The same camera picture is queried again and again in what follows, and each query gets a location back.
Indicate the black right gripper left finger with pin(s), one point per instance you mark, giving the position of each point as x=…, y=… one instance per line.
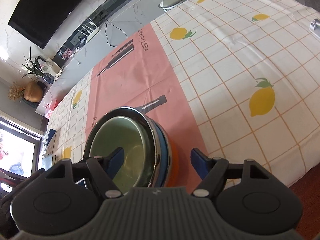
x=102, y=171

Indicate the blue bowl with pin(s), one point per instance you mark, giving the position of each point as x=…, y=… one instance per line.
x=163, y=157

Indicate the lemon checkered tablecloth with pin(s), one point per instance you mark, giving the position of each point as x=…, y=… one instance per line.
x=254, y=65

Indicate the golden round vase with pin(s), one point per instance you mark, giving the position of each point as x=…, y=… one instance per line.
x=33, y=92

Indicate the red box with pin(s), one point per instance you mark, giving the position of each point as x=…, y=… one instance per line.
x=50, y=108

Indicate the stainless steel bowl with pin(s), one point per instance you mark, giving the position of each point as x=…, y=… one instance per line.
x=128, y=112

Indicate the potted green plant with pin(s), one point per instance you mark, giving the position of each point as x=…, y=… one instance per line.
x=34, y=68

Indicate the pink restaurant table runner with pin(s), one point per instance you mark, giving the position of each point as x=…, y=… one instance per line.
x=137, y=73

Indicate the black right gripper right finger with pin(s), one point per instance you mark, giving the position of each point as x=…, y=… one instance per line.
x=211, y=171

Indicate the green ceramic bowl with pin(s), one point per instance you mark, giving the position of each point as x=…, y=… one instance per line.
x=135, y=166

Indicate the orange bowl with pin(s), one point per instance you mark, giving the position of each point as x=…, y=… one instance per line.
x=173, y=162

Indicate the black television screen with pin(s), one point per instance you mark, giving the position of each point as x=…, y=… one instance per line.
x=38, y=20

